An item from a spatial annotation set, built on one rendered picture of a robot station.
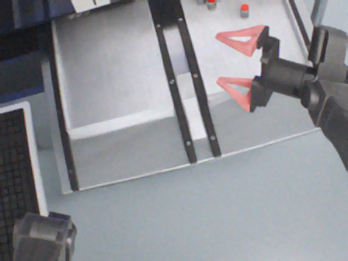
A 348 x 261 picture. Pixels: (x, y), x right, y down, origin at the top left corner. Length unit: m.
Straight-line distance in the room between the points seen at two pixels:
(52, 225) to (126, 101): 0.61
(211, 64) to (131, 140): 0.26
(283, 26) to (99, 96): 0.48
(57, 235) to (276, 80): 0.42
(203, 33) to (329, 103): 0.66
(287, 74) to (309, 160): 1.33
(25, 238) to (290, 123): 0.75
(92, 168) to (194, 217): 0.90
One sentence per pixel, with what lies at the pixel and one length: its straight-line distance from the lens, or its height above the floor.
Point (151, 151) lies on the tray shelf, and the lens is 1.28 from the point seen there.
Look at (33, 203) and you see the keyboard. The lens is 1.39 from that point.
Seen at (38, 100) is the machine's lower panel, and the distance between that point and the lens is 1.76.
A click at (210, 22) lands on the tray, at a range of 1.39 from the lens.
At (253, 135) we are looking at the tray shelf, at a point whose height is 0.88.
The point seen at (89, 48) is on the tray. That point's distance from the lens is 1.40.
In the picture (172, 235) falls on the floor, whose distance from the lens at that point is 2.13.
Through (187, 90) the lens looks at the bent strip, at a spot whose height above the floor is 0.90.
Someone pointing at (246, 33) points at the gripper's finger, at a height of 1.30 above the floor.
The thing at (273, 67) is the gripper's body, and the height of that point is 1.29.
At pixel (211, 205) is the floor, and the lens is 2.14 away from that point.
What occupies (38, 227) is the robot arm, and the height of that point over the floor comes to 1.37.
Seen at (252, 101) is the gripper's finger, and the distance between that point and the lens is 0.93.
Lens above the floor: 2.10
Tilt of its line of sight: 68 degrees down
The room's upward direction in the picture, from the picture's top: 7 degrees counter-clockwise
